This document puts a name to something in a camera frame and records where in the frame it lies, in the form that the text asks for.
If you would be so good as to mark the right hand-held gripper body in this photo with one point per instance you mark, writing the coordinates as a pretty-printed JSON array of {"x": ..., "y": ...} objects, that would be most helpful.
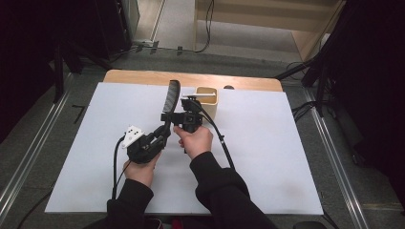
[{"x": 191, "y": 119}]

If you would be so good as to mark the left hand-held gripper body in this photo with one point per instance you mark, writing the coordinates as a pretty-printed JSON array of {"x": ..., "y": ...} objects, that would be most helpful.
[{"x": 141, "y": 151}]

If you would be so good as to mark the beige square cup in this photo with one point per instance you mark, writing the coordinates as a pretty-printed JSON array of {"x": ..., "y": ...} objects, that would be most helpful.
[{"x": 211, "y": 109}]

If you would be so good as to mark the person's left hand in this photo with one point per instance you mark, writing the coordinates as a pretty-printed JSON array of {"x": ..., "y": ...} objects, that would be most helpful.
[{"x": 140, "y": 173}]

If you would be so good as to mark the person's right hand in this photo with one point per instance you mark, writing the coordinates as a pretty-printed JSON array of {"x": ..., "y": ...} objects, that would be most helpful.
[{"x": 196, "y": 141}]

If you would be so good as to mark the wooden table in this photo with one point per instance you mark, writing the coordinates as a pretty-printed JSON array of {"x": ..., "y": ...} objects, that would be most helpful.
[{"x": 143, "y": 78}]

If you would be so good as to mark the white table board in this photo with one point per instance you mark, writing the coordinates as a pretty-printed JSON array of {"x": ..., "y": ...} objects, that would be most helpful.
[{"x": 261, "y": 149}]

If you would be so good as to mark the person's lap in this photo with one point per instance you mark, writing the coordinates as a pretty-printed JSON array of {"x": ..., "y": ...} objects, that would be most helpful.
[{"x": 172, "y": 224}]

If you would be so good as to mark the dark cabinet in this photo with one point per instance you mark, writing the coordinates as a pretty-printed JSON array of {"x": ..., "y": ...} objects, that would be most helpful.
[{"x": 111, "y": 25}]

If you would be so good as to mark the black metal stand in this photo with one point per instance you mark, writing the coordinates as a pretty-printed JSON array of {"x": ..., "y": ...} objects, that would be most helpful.
[
  {"x": 59, "y": 79},
  {"x": 320, "y": 86}
]

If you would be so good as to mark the wooden shelf unit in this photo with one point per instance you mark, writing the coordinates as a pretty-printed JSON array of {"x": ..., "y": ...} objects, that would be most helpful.
[{"x": 270, "y": 22}]

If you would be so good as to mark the metal floor rail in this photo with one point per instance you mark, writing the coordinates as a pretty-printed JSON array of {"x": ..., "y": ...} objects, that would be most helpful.
[
  {"x": 334, "y": 159},
  {"x": 31, "y": 156}
]

